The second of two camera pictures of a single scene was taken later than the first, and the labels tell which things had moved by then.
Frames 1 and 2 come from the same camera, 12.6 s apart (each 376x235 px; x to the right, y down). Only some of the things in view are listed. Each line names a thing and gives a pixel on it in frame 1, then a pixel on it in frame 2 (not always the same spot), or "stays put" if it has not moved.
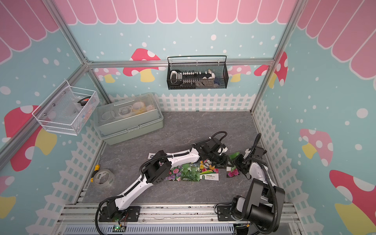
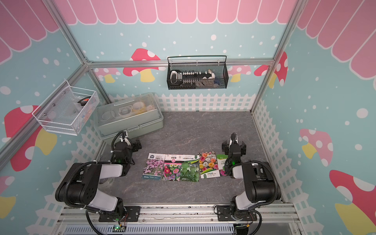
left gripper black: [223, 162] to [134, 145]
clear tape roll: [103, 178] stays put
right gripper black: [237, 161] to [225, 148]
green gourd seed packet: [190, 172] stays put
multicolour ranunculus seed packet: [207, 171] stays put
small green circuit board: [119, 228] stays put
